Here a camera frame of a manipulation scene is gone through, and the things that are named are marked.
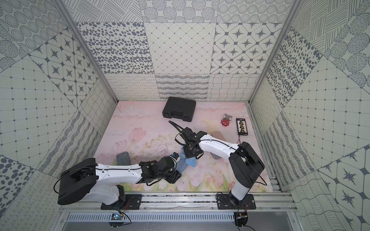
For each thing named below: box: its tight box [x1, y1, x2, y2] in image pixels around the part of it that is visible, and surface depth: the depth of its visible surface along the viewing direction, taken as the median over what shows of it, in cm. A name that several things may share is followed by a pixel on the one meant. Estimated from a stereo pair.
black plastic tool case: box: [162, 96, 197, 122], surface depth 115 cm
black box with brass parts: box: [235, 117, 249, 136], surface depth 106 cm
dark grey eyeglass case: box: [116, 151, 131, 166], surface depth 89 cm
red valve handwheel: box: [220, 118, 230, 127], surface depth 106 cm
